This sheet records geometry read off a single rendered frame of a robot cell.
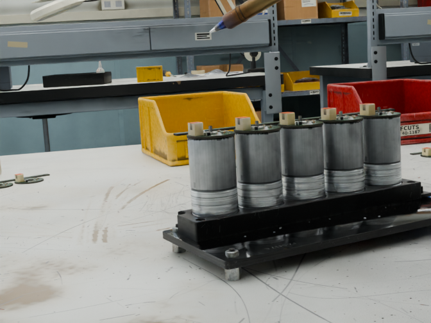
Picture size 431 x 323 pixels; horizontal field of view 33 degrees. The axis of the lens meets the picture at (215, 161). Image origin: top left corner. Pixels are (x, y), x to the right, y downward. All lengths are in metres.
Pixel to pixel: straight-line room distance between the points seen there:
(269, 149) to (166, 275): 0.09
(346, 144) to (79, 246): 0.16
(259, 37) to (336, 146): 2.36
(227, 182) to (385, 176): 0.11
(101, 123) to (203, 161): 4.45
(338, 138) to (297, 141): 0.03
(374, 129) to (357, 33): 4.78
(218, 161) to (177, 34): 2.34
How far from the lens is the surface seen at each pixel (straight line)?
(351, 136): 0.41
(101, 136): 4.82
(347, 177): 0.41
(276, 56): 2.81
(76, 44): 2.66
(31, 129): 4.81
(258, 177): 0.38
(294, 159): 0.39
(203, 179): 0.36
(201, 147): 0.36
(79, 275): 0.36
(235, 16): 0.36
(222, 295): 0.31
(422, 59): 3.20
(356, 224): 0.38
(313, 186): 0.39
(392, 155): 0.43
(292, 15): 4.61
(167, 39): 2.69
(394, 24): 2.96
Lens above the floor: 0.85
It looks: 9 degrees down
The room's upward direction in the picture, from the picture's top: 3 degrees counter-clockwise
